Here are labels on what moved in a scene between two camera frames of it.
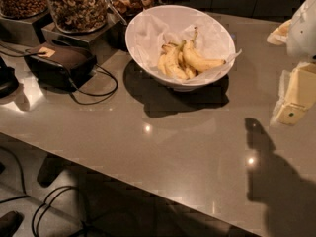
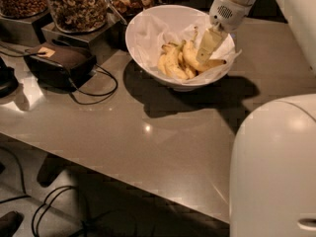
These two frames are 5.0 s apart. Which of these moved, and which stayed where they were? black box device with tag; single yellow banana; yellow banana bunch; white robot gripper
Moved: white robot gripper
Stayed: yellow banana bunch; single yellow banana; black box device with tag
